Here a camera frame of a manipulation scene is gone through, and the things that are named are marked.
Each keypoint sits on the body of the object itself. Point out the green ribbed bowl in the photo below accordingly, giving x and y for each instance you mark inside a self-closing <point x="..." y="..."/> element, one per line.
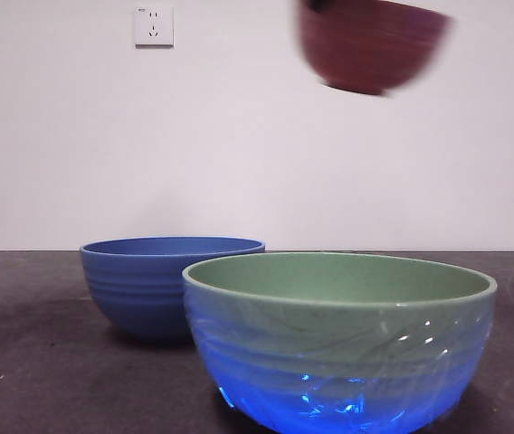
<point x="338" y="325"/>

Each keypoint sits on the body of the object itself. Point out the red ribbed bowl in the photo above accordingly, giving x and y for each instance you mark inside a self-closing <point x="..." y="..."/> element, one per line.
<point x="370" y="45"/>

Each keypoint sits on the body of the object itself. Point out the blue ribbed bowl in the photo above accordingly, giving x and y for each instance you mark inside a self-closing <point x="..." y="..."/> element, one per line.
<point x="135" y="285"/>

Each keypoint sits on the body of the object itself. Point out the white wall socket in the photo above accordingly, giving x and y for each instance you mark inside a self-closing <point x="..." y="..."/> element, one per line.
<point x="155" y="26"/>

